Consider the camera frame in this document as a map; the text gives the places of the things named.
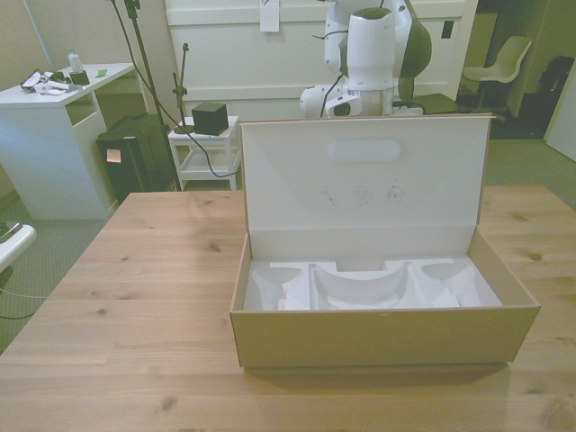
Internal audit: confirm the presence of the black computer tower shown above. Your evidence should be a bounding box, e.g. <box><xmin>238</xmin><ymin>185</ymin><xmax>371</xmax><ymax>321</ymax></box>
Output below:
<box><xmin>94</xmin><ymin>114</ymin><xmax>177</xmax><ymax>204</ymax></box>

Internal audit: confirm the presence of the white desk cabinet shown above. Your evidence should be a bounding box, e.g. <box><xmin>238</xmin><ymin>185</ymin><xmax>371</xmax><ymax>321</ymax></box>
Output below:
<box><xmin>0</xmin><ymin>62</ymin><xmax>138</xmax><ymax>221</ymax></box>

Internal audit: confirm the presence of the black tripod stand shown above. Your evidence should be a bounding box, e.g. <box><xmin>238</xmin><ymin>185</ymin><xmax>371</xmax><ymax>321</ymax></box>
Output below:
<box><xmin>106</xmin><ymin>0</ymin><xmax>181</xmax><ymax>190</ymax></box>

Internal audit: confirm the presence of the white hanging paper sheet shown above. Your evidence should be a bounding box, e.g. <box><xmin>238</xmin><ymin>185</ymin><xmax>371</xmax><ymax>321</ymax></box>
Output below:
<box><xmin>259</xmin><ymin>0</ymin><xmax>279</xmax><ymax>33</ymax></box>

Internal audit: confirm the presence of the small black microphone stand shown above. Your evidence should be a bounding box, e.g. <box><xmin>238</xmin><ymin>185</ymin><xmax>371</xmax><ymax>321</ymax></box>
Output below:
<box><xmin>172</xmin><ymin>42</ymin><xmax>196</xmax><ymax>136</ymax></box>

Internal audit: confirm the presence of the brown cardboard box with lid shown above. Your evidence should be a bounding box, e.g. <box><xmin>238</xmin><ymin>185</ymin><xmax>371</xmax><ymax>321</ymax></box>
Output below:
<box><xmin>229</xmin><ymin>112</ymin><xmax>541</xmax><ymax>371</ymax></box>

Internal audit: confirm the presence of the white plastic chair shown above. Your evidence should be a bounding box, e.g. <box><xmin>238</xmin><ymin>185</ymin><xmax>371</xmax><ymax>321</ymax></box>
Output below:
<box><xmin>460</xmin><ymin>35</ymin><xmax>533</xmax><ymax>119</ymax></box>

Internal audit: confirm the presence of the white chair seat edge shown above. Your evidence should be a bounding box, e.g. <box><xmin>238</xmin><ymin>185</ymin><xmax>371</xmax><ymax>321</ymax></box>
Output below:
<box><xmin>0</xmin><ymin>223</ymin><xmax>37</xmax><ymax>274</ymax></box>

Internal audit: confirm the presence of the black cube speaker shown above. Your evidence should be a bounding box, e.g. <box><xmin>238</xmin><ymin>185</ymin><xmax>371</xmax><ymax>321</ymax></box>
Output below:
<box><xmin>191</xmin><ymin>102</ymin><xmax>227</xmax><ymax>138</ymax></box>

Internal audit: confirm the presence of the black cable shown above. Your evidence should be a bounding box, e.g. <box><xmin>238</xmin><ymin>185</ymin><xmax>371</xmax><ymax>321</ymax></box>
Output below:
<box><xmin>179</xmin><ymin>117</ymin><xmax>241</xmax><ymax>179</ymax></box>

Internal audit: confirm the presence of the white moulded box insert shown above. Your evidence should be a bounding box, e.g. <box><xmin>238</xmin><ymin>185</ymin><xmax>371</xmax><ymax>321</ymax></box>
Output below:
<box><xmin>243</xmin><ymin>258</ymin><xmax>503</xmax><ymax>312</ymax></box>

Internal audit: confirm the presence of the small white side table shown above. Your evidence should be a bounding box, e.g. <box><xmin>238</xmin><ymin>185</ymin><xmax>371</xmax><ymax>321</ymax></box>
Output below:
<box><xmin>167</xmin><ymin>115</ymin><xmax>241</xmax><ymax>192</ymax></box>

